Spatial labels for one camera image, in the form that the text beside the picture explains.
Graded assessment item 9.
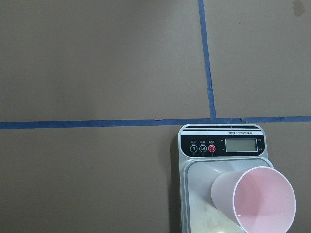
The pink plastic cup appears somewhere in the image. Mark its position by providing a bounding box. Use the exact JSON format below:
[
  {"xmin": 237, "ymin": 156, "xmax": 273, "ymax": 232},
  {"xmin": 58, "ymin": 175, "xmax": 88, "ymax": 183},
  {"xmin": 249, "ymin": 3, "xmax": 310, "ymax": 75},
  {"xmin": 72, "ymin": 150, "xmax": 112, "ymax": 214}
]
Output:
[{"xmin": 211, "ymin": 166, "xmax": 296, "ymax": 233}]

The digital kitchen scale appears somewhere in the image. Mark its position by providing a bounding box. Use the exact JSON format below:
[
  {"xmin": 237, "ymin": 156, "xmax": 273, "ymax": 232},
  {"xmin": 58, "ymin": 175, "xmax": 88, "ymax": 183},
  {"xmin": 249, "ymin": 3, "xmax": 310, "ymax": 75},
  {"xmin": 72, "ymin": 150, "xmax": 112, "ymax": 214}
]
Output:
[{"xmin": 178, "ymin": 124, "xmax": 273, "ymax": 233}]

